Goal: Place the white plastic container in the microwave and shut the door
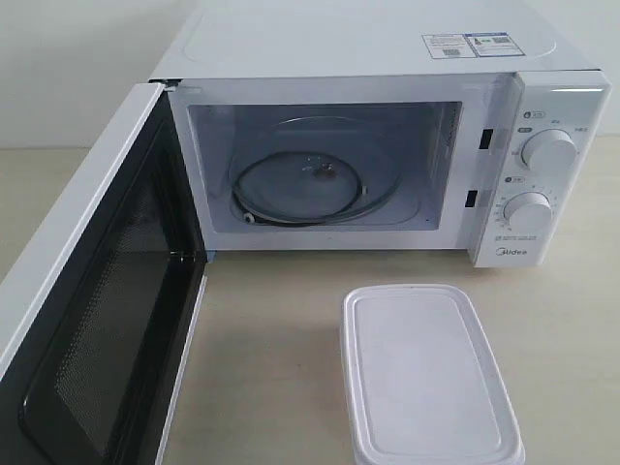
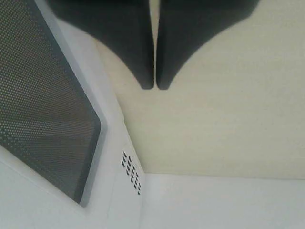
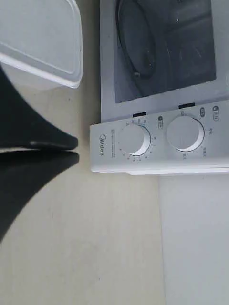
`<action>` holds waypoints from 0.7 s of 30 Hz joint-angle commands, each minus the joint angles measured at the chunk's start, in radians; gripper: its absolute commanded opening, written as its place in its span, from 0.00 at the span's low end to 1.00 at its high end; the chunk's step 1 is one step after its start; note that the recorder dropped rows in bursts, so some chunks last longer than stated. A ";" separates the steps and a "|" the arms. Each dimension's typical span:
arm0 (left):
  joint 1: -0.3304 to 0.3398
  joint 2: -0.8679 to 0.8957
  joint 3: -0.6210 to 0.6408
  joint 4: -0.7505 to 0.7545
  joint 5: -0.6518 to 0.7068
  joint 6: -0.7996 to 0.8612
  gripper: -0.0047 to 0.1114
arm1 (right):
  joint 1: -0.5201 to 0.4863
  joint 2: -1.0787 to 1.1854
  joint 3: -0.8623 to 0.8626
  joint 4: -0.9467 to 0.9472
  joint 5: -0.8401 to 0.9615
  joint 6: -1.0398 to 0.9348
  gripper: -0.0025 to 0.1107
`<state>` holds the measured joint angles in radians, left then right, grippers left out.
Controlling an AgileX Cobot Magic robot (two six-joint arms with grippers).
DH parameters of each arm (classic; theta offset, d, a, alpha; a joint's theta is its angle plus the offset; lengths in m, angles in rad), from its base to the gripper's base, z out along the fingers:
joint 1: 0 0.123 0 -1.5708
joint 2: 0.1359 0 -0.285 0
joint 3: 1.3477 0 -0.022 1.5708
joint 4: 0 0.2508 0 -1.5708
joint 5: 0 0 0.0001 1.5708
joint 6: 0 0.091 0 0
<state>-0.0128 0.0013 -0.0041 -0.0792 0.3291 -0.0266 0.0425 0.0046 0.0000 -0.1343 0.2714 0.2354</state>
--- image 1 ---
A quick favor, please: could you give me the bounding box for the white control knob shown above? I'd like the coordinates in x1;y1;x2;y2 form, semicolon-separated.
521;129;577;174
503;192;553;232

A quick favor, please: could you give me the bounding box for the glass turntable plate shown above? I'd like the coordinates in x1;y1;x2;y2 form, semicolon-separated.
229;115;402;228

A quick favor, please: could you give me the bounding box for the upper white control knob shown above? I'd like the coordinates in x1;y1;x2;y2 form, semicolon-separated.
521;129;577;174

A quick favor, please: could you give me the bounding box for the white microwave door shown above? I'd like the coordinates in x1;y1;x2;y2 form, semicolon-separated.
1;81;206;464

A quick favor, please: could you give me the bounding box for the white plastic lidded container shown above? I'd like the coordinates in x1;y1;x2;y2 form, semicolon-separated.
340;284;526;464

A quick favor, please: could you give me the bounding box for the white microwave oven body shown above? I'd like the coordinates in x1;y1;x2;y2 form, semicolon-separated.
150;1;611;267

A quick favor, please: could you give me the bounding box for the lower white control knob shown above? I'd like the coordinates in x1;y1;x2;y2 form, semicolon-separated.
503;192;553;232

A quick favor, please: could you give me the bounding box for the white and blue label sticker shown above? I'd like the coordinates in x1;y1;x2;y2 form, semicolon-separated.
421;32;525;60

